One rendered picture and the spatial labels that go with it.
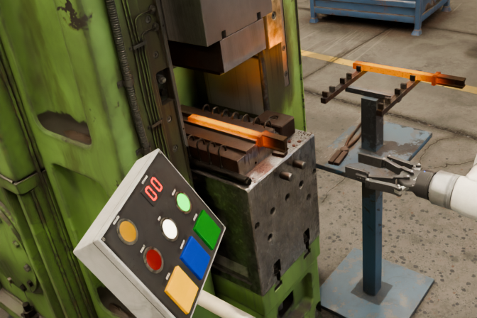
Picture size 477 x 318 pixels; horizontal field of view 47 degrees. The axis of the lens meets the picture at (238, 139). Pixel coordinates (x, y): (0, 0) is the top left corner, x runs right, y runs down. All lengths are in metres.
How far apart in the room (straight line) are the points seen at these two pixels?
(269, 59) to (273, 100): 0.16
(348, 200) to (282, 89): 1.20
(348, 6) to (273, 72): 3.68
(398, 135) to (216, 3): 1.01
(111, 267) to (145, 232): 0.11
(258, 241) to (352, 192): 1.44
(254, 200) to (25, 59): 0.80
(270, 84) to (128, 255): 1.01
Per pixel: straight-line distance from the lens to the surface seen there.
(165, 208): 1.27
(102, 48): 1.40
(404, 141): 2.14
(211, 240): 1.36
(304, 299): 2.33
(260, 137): 1.70
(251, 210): 1.68
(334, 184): 3.21
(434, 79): 1.99
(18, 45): 1.71
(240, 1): 1.54
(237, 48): 1.55
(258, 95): 1.97
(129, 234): 1.16
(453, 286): 2.65
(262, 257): 1.83
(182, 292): 1.22
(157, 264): 1.19
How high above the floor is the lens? 1.86
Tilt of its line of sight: 30 degrees down
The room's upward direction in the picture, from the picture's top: 8 degrees counter-clockwise
